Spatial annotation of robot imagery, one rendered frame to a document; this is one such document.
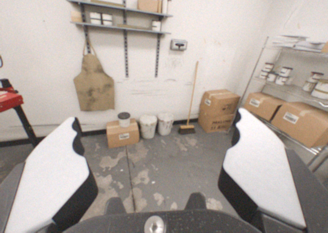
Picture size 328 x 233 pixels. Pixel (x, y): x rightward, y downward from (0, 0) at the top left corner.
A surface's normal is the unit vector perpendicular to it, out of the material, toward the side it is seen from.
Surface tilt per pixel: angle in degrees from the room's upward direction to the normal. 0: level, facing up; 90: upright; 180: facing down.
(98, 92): 89
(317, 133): 89
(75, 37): 90
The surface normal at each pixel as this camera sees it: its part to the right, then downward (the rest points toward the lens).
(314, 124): -0.94, 0.04
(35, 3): 0.33, 0.49
